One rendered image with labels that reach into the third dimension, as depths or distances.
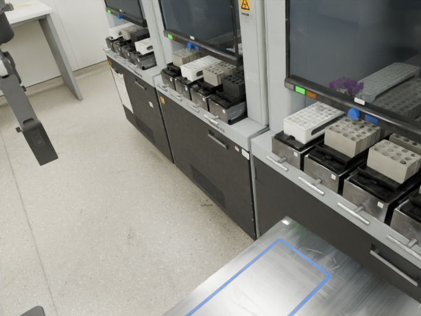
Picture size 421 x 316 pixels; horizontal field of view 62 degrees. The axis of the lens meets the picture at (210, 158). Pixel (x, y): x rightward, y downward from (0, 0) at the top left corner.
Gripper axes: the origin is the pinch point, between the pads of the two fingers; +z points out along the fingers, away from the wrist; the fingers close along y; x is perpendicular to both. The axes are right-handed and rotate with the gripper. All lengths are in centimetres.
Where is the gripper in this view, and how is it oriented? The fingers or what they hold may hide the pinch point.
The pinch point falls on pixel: (37, 138)
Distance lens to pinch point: 66.8
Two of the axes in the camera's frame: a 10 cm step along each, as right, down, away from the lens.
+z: 1.4, 7.9, 5.9
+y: 5.5, 4.4, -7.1
